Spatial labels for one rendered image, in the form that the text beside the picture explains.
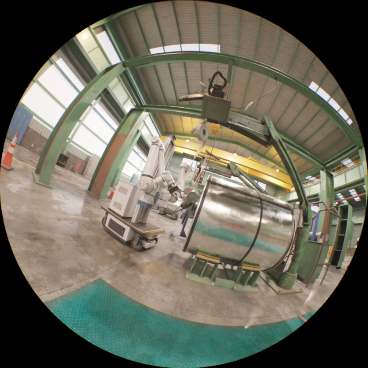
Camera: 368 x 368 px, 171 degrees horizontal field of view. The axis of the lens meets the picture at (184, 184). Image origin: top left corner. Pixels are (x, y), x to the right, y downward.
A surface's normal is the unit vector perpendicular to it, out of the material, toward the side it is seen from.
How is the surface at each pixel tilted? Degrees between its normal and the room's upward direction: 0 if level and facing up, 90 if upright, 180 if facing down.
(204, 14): 173
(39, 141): 90
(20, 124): 90
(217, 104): 145
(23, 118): 90
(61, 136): 90
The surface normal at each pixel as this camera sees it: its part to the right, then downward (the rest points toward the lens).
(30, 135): 0.93, 0.30
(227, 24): -0.22, 0.95
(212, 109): -0.36, 0.62
